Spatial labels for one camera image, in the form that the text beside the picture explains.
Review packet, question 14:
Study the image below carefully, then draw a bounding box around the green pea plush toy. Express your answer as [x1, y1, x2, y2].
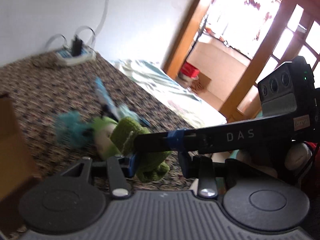
[92, 117, 171, 183]

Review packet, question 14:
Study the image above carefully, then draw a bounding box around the teal mesh bath pouf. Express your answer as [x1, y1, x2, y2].
[54, 111, 93, 149]

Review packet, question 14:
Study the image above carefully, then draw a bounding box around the red box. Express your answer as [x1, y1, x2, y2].
[180, 62, 200, 78]

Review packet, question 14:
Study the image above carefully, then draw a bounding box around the light green bed sheet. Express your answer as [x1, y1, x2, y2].
[111, 60, 227, 128]

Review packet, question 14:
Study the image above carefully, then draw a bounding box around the patterned floral tablecloth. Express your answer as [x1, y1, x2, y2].
[1, 53, 189, 177]

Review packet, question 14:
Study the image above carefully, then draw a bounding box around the cardboard box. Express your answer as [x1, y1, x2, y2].
[1, 93, 41, 200]

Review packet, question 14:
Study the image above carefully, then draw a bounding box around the white power strip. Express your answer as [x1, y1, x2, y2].
[55, 46, 96, 66]

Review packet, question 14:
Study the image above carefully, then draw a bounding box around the black charger plug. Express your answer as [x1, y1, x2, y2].
[71, 35, 83, 57]

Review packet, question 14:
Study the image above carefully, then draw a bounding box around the black camera box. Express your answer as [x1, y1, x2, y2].
[258, 56, 316, 116]

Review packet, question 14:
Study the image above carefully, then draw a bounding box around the wooden door frame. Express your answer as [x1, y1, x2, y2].
[163, 0, 319, 122]

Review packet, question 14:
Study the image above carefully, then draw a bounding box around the white cable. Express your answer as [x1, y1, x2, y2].
[44, 0, 115, 51]

